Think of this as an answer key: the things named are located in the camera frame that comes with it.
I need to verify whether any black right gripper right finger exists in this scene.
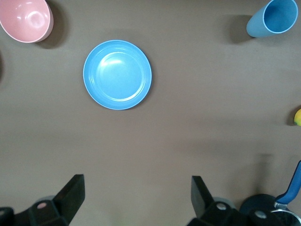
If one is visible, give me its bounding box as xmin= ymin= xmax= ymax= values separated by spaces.
xmin=187 ymin=175 xmax=283 ymax=226

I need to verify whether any pink bowl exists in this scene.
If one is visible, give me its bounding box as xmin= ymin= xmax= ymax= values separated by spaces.
xmin=0 ymin=0 xmax=54 ymax=44

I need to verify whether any yellow lemon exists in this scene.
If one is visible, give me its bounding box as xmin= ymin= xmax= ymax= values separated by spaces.
xmin=293 ymin=108 xmax=301 ymax=127

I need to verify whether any blue plate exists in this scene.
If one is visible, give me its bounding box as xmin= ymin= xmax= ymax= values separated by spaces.
xmin=82 ymin=39 xmax=153 ymax=111

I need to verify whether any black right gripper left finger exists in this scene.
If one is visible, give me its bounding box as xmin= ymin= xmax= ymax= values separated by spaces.
xmin=0 ymin=174 xmax=86 ymax=226

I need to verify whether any blue cup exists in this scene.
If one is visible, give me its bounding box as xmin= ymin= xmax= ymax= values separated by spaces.
xmin=246 ymin=0 xmax=299 ymax=38

